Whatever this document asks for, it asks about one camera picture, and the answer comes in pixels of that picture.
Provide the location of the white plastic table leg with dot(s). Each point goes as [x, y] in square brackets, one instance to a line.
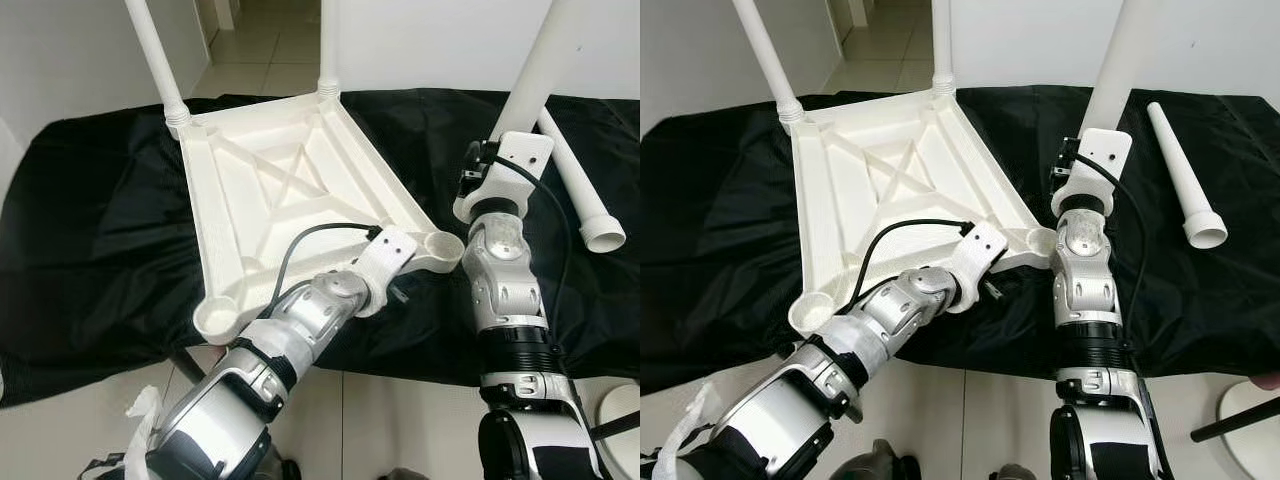
[1125, 60]
[155, 60]
[580, 190]
[1185, 180]
[545, 60]
[329, 45]
[942, 45]
[765, 60]

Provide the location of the white plastic table top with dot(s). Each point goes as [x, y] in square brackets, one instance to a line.
[300, 180]
[910, 170]

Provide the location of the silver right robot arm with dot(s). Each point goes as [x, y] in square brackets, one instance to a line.
[1090, 290]
[505, 290]

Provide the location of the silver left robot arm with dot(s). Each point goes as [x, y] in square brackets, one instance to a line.
[290, 330]
[890, 320]

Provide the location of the robot right leg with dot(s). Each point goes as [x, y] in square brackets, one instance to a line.
[1012, 473]
[405, 474]

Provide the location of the robot leg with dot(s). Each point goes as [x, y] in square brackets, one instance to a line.
[1012, 473]
[285, 468]
[405, 474]
[885, 462]

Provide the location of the robot left leg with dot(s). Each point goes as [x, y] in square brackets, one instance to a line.
[885, 462]
[285, 468]

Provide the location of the black metal stand leg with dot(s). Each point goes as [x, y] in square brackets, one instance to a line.
[615, 425]
[190, 367]
[1235, 425]

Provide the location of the black table cloth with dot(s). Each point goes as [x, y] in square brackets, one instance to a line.
[90, 230]
[700, 220]

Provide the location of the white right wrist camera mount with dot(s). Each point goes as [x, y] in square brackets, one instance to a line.
[1100, 160]
[520, 165]

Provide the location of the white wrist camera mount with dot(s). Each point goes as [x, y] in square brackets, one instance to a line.
[1100, 160]
[978, 250]
[520, 165]
[385, 255]

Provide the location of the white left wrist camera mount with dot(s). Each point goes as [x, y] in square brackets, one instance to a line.
[978, 250]
[385, 255]

